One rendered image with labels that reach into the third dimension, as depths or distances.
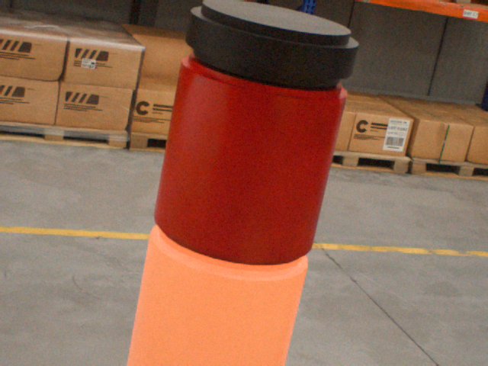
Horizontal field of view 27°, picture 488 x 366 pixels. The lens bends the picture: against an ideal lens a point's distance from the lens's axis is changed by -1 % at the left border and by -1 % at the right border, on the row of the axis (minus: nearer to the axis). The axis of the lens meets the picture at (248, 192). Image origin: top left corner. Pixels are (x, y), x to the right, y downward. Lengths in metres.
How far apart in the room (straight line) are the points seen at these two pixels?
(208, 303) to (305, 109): 0.06
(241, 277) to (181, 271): 0.02
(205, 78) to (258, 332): 0.08
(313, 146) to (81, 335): 4.94
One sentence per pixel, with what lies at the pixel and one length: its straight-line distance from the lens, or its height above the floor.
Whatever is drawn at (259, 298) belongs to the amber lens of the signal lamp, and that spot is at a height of 2.26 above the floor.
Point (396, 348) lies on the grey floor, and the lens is 5.82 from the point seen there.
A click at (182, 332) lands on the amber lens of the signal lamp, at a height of 2.25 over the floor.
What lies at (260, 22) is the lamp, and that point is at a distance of 0.28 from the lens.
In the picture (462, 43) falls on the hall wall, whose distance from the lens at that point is 10.96.
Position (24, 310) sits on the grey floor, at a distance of 5.40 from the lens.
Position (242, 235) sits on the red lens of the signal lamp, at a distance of 0.29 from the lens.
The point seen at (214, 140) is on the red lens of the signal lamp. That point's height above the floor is 2.31.
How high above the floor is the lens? 2.38
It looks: 18 degrees down
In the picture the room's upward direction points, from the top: 12 degrees clockwise
